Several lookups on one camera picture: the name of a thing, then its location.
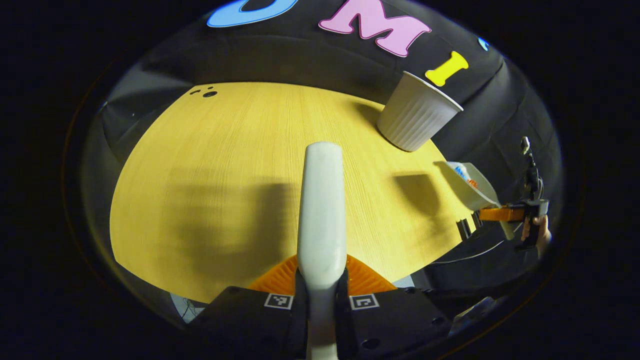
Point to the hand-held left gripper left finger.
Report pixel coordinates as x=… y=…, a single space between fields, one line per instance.
x=250 y=325

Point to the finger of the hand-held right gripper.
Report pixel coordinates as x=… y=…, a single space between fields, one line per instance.
x=500 y=214

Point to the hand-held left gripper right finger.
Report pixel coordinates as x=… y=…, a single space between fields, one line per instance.
x=390 y=325

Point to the grey white dustpan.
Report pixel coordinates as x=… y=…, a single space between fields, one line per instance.
x=477 y=195

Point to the orange paper scrap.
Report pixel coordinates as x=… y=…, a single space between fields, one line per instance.
x=471 y=183

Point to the blue paper scrap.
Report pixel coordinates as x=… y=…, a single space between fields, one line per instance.
x=460 y=172

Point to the white ribbed garbage bin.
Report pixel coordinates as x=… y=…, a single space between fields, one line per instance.
x=415 y=117

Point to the small white broom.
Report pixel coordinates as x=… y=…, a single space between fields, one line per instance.
x=322 y=210

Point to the wooden desktop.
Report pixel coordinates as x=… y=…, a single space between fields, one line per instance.
x=225 y=150

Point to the black desk edge clamp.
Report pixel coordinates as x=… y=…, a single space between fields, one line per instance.
x=466 y=228

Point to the black backdrop cloth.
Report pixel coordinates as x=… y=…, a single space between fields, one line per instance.
x=310 y=55

